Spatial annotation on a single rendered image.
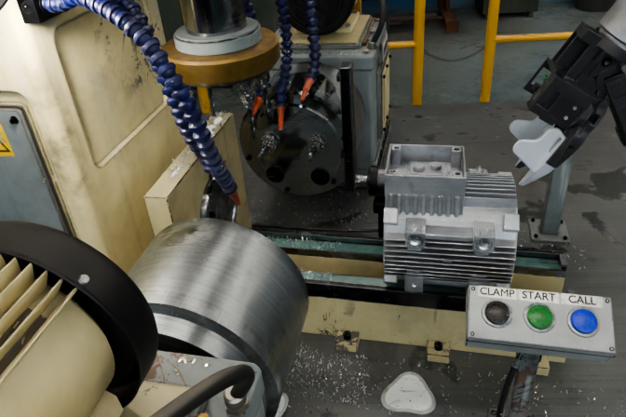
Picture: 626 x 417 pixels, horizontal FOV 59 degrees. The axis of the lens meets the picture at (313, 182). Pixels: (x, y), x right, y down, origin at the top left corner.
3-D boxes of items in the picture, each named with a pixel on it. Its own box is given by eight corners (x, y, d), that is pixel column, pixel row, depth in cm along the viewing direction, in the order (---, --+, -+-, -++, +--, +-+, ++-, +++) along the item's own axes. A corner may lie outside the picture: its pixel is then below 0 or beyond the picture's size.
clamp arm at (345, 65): (342, 192, 108) (334, 67, 94) (344, 183, 110) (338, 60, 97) (360, 193, 107) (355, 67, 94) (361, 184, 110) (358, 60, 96)
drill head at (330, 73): (235, 214, 118) (215, 107, 105) (284, 128, 152) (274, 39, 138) (350, 222, 112) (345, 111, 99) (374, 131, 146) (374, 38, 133)
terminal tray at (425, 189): (384, 214, 87) (384, 176, 83) (389, 179, 96) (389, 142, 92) (462, 219, 85) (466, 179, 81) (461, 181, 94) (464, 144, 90)
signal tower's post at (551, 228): (531, 241, 121) (563, 58, 99) (527, 220, 128) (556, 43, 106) (570, 244, 119) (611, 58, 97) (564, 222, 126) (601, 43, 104)
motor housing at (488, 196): (382, 303, 92) (381, 210, 82) (391, 235, 108) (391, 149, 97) (509, 315, 88) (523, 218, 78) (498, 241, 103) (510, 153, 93)
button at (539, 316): (525, 329, 69) (527, 327, 67) (524, 306, 70) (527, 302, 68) (551, 332, 68) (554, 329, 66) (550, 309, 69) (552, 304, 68)
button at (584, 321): (568, 334, 67) (572, 331, 66) (567, 310, 69) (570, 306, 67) (595, 337, 67) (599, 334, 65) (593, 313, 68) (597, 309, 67)
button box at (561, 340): (464, 347, 73) (467, 338, 68) (465, 294, 76) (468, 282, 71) (605, 363, 69) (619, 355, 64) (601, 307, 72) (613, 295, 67)
